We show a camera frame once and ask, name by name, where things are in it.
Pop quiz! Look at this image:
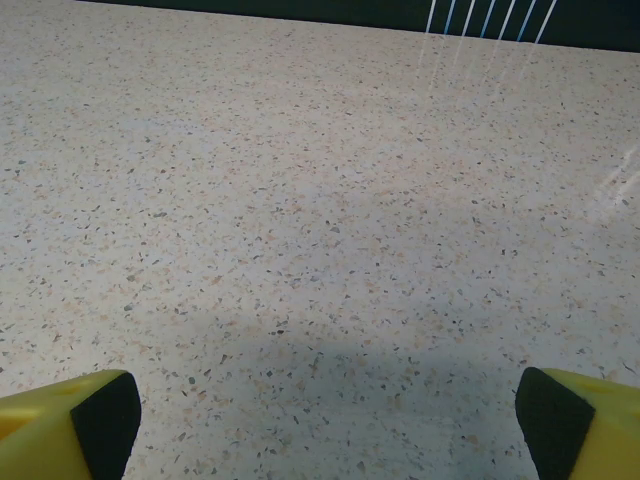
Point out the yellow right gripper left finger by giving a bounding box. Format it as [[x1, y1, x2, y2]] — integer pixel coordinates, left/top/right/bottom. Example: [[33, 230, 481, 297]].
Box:
[[0, 369, 143, 480]]

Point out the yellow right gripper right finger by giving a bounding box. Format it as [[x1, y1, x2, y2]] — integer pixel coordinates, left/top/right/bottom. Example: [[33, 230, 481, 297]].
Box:
[[515, 367, 640, 480]]

